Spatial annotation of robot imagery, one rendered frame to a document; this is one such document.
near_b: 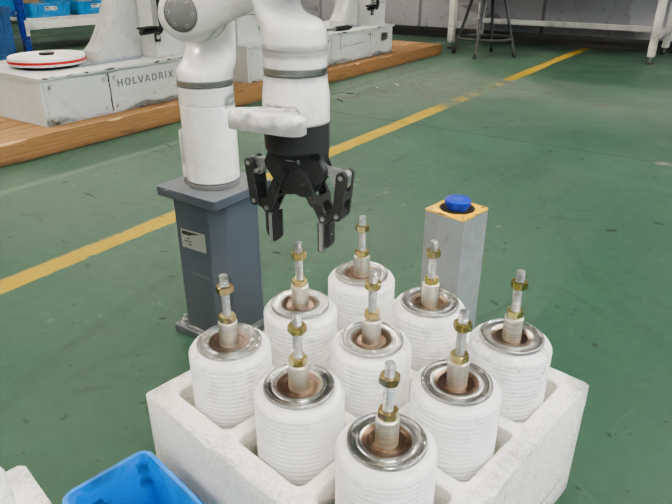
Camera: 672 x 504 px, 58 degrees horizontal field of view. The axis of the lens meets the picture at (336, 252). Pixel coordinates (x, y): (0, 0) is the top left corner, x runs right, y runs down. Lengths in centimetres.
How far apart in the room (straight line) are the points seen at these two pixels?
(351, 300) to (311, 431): 26
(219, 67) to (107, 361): 56
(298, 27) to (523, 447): 50
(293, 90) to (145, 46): 238
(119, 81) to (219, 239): 177
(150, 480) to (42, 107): 196
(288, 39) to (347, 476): 43
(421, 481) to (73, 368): 77
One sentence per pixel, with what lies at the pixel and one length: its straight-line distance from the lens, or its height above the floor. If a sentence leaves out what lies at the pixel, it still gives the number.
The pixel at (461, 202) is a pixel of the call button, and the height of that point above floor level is 33.
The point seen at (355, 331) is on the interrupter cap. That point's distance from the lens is 73.
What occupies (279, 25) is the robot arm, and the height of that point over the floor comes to 60.
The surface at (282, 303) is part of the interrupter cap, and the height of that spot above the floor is 25.
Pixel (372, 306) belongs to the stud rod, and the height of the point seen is 30.
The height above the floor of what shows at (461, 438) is 22.
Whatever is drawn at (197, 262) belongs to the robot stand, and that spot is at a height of 17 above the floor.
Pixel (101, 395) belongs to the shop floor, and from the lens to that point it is 110.
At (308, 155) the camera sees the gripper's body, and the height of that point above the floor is 46.
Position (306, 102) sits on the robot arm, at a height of 52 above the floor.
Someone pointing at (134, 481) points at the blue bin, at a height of 9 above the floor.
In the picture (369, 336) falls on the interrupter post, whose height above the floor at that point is 26.
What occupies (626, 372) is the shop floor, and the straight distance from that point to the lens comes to 120.
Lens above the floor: 65
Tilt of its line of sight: 26 degrees down
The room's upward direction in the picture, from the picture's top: straight up
